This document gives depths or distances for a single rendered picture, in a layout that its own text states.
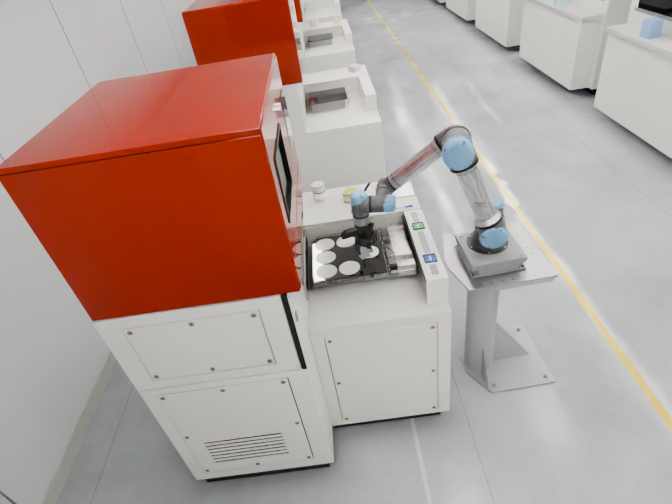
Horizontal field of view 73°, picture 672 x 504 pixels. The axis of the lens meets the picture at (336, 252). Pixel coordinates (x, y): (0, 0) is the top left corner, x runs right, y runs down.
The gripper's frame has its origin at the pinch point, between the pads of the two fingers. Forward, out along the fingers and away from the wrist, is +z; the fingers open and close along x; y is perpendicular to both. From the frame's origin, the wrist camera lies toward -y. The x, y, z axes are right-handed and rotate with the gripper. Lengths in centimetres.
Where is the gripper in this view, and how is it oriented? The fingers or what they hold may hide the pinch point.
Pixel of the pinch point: (362, 256)
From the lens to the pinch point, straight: 217.6
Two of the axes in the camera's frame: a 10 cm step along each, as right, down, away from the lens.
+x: 4.2, -5.9, 6.8
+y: 9.0, 1.6, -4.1
